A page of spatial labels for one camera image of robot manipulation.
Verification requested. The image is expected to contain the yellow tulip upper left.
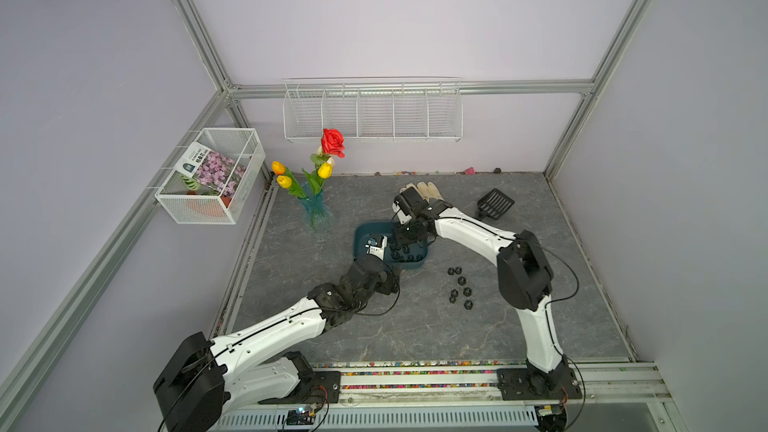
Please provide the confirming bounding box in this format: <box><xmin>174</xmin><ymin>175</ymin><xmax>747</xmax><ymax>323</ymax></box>
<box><xmin>271</xmin><ymin>161</ymin><xmax>286</xmax><ymax>175</ymax></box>

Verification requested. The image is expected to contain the black slotted plastic scoop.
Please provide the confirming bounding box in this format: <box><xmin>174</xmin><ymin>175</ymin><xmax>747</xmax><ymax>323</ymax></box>
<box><xmin>475</xmin><ymin>188</ymin><xmax>515</xmax><ymax>221</ymax></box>

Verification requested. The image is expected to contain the red artificial rose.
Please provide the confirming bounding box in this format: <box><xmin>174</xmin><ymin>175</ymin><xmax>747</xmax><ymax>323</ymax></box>
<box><xmin>321</xmin><ymin>129</ymin><xmax>345</xmax><ymax>158</ymax></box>

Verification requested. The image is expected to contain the white wire side basket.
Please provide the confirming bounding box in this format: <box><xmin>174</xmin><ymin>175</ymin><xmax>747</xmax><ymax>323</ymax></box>
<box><xmin>155</xmin><ymin>127</ymin><xmax>265</xmax><ymax>225</ymax></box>

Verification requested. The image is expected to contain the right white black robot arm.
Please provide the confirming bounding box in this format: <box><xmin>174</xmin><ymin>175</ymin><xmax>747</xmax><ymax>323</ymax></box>
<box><xmin>393</xmin><ymin>187</ymin><xmax>562</xmax><ymax>374</ymax></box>

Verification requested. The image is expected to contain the white wire wall shelf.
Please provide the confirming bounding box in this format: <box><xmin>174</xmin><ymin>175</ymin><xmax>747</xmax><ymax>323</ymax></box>
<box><xmin>282</xmin><ymin>78</ymin><xmax>464</xmax><ymax>142</ymax></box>

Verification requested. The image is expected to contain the aluminium front rail frame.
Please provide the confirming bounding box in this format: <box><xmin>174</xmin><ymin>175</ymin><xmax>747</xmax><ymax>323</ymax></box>
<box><xmin>209</xmin><ymin>362</ymin><xmax>687</xmax><ymax>431</ymax></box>

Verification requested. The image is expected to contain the beige work glove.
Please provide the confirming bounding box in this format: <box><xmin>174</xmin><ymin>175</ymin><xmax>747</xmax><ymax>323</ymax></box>
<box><xmin>400</xmin><ymin>181</ymin><xmax>443</xmax><ymax>202</ymax></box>

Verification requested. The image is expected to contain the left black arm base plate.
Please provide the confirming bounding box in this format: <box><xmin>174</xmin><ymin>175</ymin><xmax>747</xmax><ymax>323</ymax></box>
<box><xmin>258</xmin><ymin>370</ymin><xmax>341</xmax><ymax>405</ymax></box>

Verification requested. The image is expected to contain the teal plastic storage box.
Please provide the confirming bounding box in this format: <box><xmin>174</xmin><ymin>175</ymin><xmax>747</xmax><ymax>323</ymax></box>
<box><xmin>353</xmin><ymin>221</ymin><xmax>428</xmax><ymax>270</ymax></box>

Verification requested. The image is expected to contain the teal glass flower vase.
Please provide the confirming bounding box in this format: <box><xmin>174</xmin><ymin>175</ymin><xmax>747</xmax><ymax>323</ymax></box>
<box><xmin>299</xmin><ymin>192</ymin><xmax>333</xmax><ymax>232</ymax></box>

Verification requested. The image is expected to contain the yellow tulip lower left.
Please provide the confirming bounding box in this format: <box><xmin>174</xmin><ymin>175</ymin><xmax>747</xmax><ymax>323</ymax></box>
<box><xmin>277</xmin><ymin>175</ymin><xmax>294</xmax><ymax>189</ymax></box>

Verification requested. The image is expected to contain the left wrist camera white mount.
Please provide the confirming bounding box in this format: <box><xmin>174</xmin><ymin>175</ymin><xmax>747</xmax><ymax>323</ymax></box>
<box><xmin>365</xmin><ymin>234</ymin><xmax>388</xmax><ymax>261</ymax></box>

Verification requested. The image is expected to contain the purple flower seed packet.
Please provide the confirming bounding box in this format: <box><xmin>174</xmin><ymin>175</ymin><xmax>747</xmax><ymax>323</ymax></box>
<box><xmin>174</xmin><ymin>142</ymin><xmax>246</xmax><ymax>198</ymax></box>

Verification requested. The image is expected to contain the yellow tulip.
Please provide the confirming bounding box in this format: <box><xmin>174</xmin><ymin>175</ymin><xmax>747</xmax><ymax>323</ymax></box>
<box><xmin>317</xmin><ymin>162</ymin><xmax>333</xmax><ymax>180</ymax></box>
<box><xmin>277</xmin><ymin>175</ymin><xmax>294</xmax><ymax>189</ymax></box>
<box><xmin>271</xmin><ymin>161</ymin><xmax>286</xmax><ymax>175</ymax></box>

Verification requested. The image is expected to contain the yellow tulip right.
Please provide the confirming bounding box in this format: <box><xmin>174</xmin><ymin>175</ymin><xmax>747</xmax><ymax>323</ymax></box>
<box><xmin>317</xmin><ymin>162</ymin><xmax>333</xmax><ymax>180</ymax></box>

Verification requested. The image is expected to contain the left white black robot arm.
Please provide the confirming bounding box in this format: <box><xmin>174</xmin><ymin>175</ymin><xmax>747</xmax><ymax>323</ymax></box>
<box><xmin>153</xmin><ymin>254</ymin><xmax>400</xmax><ymax>431</ymax></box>

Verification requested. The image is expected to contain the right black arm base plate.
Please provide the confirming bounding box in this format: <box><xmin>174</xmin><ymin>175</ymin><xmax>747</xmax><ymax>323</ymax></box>
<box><xmin>497</xmin><ymin>363</ymin><xmax>584</xmax><ymax>402</ymax></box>

